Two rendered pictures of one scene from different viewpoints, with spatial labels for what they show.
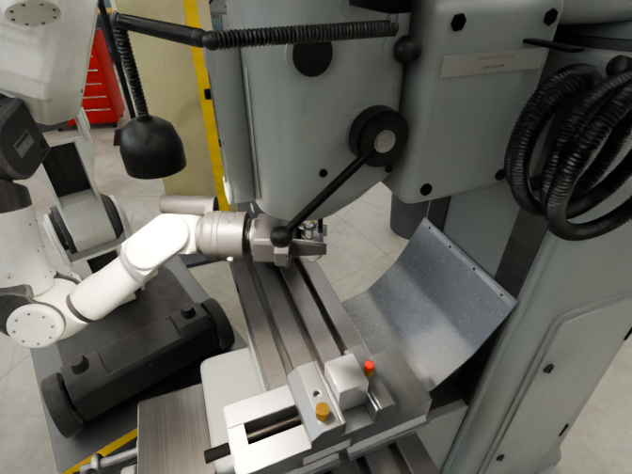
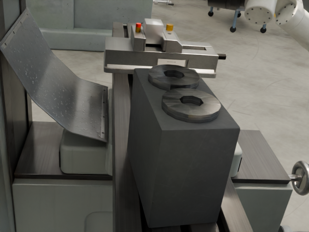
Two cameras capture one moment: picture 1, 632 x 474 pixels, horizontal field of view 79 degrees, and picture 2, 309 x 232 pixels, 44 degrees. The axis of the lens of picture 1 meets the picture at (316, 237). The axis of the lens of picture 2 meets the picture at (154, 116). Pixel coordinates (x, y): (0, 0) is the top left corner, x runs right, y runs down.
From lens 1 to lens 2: 1.52 m
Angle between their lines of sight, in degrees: 114
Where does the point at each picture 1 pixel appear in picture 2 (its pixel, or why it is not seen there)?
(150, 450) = (267, 153)
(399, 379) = (116, 43)
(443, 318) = (47, 65)
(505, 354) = not seen: hidden behind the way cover
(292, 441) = (183, 43)
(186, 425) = (245, 158)
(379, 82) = not seen: outside the picture
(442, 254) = (18, 43)
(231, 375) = not seen: hidden behind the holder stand
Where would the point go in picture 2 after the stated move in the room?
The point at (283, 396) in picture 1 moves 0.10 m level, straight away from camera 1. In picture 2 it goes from (185, 51) to (183, 62)
